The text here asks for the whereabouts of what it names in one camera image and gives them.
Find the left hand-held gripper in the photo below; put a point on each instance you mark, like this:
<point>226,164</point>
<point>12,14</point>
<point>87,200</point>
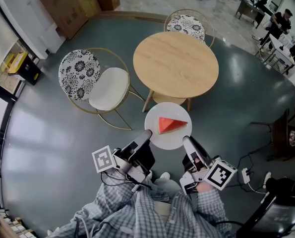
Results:
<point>137,162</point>

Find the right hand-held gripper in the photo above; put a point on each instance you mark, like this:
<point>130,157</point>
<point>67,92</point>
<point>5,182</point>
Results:
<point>219,173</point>

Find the round white plate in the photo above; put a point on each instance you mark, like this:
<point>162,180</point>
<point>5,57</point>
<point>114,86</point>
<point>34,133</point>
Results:
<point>167,140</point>

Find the red watermelon slice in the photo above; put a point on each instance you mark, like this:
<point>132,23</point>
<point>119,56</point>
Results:
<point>169,125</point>

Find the person's right forearm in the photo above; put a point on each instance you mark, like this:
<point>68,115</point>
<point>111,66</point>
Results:
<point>211,207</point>

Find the person's left forearm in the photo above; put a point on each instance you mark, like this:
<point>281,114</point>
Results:
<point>107,197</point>

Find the round wooden table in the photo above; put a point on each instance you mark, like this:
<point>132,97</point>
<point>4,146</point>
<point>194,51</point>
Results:
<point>174,63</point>

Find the person's white shoe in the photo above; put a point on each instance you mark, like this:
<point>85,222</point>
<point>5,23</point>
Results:
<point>150,175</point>
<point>165,175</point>

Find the person's jeans legs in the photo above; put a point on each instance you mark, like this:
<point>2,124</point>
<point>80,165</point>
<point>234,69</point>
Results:
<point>164,190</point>

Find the white seat cushion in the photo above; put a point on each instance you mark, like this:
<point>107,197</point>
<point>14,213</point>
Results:
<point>110,88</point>

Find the white power strip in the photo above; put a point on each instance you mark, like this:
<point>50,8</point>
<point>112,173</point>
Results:
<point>245,176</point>

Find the person's checked shirt torso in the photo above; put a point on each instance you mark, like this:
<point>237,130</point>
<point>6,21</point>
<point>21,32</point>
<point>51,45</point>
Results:
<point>142,219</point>

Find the white plastic object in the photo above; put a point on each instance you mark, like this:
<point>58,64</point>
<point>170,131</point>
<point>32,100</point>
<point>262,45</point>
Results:
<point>267,178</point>

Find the dark wooden chair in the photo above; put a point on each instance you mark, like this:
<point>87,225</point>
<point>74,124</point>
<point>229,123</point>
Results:
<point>281,135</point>

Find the floral round back cushion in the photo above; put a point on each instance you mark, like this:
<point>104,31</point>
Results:
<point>185,25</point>
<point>77,73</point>

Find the black framed screen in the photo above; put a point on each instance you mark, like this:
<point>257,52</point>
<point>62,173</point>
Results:
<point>281,217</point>

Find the white metal-legged table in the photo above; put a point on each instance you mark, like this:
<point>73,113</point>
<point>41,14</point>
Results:
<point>279,48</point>

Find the black bin with yellow lid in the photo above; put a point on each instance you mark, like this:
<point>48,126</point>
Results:
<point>25,71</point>

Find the grey office desk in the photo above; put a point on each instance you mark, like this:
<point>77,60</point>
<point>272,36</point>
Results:
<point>249,9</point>

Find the large flat cardboard sheet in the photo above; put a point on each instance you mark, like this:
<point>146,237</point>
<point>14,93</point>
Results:
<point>63,9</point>

